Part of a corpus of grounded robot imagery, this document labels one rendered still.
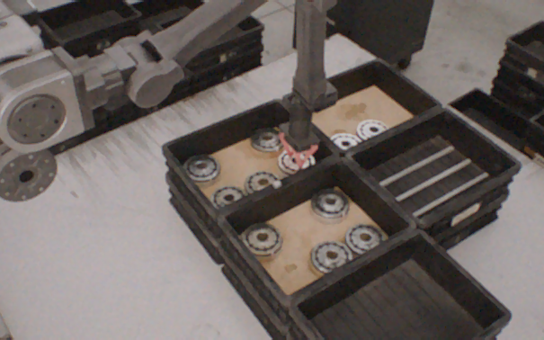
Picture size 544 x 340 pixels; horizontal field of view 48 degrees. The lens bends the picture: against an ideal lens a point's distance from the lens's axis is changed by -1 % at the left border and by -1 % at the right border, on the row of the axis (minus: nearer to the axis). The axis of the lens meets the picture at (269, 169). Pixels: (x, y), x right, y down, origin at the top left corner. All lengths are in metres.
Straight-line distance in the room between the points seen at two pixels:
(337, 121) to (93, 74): 1.07
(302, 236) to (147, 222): 0.48
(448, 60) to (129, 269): 2.62
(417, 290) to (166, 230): 0.72
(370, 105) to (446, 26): 2.21
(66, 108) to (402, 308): 0.90
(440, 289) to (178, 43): 0.88
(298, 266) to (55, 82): 0.81
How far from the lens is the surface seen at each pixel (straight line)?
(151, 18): 3.32
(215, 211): 1.52
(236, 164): 1.78
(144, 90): 1.07
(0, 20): 1.12
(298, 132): 1.60
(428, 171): 1.84
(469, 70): 3.81
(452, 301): 1.56
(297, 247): 1.58
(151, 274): 1.70
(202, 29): 1.09
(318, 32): 1.34
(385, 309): 1.51
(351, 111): 1.99
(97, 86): 1.03
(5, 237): 1.88
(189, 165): 1.74
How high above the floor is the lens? 2.07
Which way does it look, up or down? 45 degrees down
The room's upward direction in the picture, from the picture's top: 3 degrees clockwise
